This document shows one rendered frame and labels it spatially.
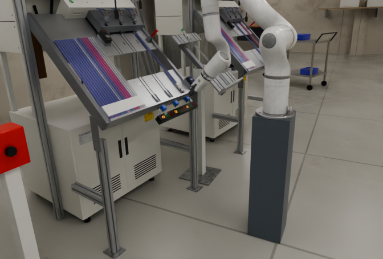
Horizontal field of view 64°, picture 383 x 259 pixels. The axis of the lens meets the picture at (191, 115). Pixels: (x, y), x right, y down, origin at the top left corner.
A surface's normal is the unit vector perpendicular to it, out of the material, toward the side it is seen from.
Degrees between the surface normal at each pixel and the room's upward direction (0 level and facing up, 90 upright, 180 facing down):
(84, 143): 90
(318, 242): 0
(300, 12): 90
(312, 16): 90
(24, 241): 90
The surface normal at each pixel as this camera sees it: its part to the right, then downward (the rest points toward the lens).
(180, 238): -0.03, -0.95
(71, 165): -0.58, 0.27
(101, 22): 0.55, -0.58
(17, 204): 0.82, 0.16
